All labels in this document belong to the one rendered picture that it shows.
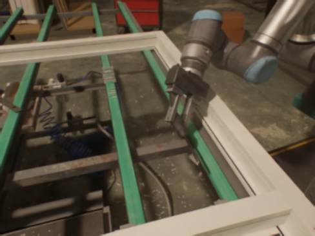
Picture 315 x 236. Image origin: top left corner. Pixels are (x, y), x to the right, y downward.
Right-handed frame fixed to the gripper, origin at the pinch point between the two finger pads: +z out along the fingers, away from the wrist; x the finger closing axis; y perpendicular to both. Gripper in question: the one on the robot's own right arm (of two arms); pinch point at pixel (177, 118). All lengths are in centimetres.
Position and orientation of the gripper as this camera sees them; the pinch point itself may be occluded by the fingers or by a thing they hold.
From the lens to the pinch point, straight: 70.2
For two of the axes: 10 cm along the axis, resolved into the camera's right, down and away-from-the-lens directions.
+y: 5.4, 0.3, -8.4
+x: 7.8, 3.4, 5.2
